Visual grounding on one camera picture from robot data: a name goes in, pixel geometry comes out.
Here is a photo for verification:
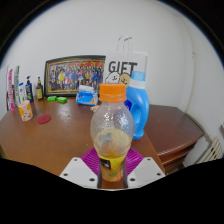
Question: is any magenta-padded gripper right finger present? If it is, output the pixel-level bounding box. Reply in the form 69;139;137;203
122;147;166;190

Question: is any flat round red coaster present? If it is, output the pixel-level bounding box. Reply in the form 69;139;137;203
37;113;52;125

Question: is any white paper gift bag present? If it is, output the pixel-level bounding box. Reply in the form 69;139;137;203
103;35;148;88

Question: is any blue tissue pack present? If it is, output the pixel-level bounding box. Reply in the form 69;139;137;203
75;85;100;107

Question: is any pink and white long box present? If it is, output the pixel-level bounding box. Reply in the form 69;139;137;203
6;68;17;111

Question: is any pink and yellow mug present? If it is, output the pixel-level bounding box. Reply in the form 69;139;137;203
17;99;34;122

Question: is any white radiator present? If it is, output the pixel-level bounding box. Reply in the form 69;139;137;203
198;135;224;164

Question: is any white shampoo bottle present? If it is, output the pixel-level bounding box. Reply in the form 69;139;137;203
18;82;27;104

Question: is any white and green long box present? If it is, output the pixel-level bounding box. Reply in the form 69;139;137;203
13;65;22;104

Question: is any orange-capped juice bottle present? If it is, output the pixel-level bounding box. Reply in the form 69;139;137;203
89;83;136;183

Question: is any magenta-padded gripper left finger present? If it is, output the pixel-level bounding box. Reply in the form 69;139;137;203
59;147;103;190

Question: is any dark blue pump bottle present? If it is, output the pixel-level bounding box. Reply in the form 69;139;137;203
25;75;35;103

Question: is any brown pump bottle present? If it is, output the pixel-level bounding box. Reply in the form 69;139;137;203
35;76;45;101

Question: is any framed group photo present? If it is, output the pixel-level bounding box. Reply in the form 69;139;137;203
44;54;107;98

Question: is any blue detergent bottle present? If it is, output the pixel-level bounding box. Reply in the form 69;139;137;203
124;70;150;140

